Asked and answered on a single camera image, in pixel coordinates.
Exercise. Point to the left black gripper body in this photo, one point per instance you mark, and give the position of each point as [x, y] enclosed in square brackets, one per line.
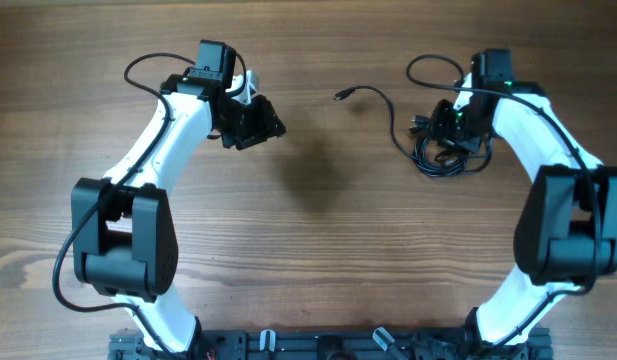
[260, 122]

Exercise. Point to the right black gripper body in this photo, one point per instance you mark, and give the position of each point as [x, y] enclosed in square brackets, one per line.
[446, 121]

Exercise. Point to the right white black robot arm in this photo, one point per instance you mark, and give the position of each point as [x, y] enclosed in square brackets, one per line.
[566, 237]

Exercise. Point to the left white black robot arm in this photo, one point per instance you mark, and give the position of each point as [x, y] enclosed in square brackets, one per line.
[122, 251]

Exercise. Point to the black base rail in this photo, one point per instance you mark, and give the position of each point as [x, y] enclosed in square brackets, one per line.
[426, 343]

